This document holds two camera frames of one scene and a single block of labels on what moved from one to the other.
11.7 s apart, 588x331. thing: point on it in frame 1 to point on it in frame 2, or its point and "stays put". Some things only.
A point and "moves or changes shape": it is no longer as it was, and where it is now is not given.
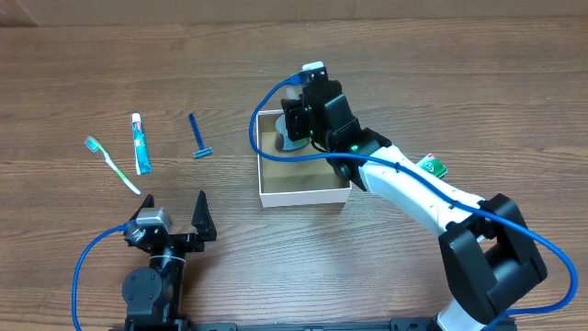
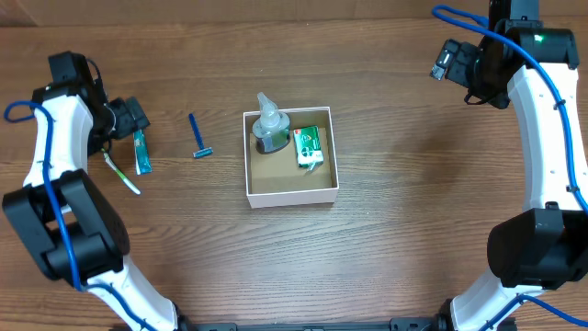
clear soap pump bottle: x=282 y=141 to x=272 y=130
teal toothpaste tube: x=142 y=160 stays put
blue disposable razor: x=203 y=151 stays put
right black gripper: x=296 y=121 to x=459 y=64
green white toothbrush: x=95 y=146 stays put
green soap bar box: x=433 y=165 moves or changes shape
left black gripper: x=182 y=239 to x=130 y=118
